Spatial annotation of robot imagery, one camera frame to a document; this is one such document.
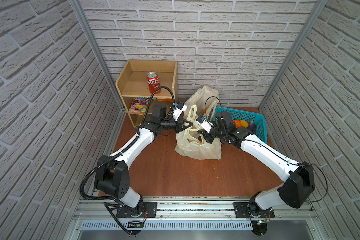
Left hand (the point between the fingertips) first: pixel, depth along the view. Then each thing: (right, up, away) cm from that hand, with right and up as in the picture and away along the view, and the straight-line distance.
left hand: (192, 122), depth 76 cm
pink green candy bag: (-33, +11, +15) cm, 38 cm away
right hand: (+5, -3, +3) cm, 7 cm away
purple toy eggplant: (+44, -2, +27) cm, 51 cm away
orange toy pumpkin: (+34, -1, +27) cm, 43 cm away
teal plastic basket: (+49, +2, +28) cm, 57 cm away
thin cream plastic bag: (-1, -11, 0) cm, 11 cm away
